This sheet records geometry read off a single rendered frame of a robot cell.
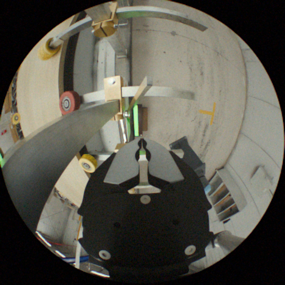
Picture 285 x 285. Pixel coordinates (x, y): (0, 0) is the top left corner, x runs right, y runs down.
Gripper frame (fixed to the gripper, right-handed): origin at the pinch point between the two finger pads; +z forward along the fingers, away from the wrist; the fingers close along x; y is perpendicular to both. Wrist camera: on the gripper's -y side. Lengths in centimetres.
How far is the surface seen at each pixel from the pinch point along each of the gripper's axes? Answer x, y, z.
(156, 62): 21, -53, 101
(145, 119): 6, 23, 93
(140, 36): 3, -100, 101
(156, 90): 4.7, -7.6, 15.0
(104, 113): -6.1, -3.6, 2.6
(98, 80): -23.9, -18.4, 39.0
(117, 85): -6.2, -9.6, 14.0
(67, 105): -22.4, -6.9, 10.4
